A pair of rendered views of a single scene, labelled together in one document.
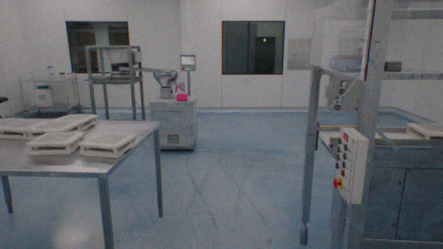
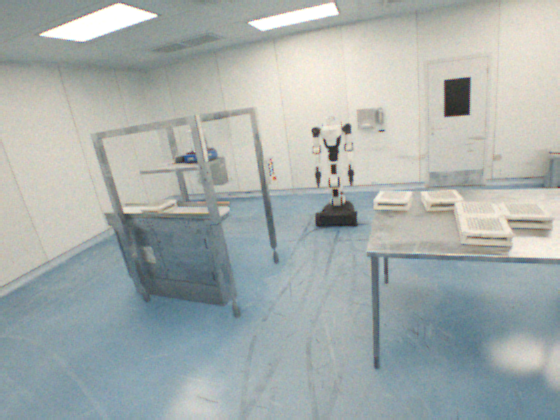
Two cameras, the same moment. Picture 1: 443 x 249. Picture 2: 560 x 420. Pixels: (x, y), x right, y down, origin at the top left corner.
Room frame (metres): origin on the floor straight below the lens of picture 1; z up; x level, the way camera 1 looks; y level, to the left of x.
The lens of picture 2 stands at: (4.15, 0.63, 1.72)
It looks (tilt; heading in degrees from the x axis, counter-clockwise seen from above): 18 degrees down; 200
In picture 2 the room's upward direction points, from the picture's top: 8 degrees counter-clockwise
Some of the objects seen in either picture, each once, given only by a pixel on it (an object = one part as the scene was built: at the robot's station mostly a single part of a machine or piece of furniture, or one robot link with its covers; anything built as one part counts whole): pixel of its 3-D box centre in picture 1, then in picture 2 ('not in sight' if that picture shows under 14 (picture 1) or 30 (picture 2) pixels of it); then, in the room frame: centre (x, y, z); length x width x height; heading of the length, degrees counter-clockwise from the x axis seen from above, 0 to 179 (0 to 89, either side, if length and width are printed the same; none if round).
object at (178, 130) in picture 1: (174, 123); not in sight; (4.53, 0.73, 0.38); 0.63 x 0.57 x 0.76; 91
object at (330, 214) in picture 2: not in sight; (338, 206); (-0.10, 0.00, 0.19); 0.64 x 0.52 x 0.33; 1
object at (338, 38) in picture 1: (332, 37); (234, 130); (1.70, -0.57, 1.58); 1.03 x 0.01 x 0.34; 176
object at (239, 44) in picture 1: (252, 48); not in sight; (7.10, -0.65, 1.43); 1.38 x 0.01 x 1.16; 91
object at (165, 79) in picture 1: (170, 84); not in sight; (4.58, 0.78, 0.95); 0.49 x 0.36 x 0.37; 91
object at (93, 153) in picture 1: (109, 147); (393, 203); (1.85, 0.71, 0.91); 0.24 x 0.24 x 0.02; 77
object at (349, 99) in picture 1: (348, 93); (213, 173); (1.87, -0.76, 1.25); 0.22 x 0.11 x 0.20; 86
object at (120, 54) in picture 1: (131, 93); not in sight; (5.05, 1.50, 0.75); 1.43 x 1.06 x 1.50; 91
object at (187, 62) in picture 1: (188, 75); not in sight; (4.67, 0.52, 1.07); 0.23 x 0.10 x 0.62; 91
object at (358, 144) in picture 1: (351, 164); (269, 170); (1.16, -0.51, 1.08); 0.17 x 0.06 x 0.26; 176
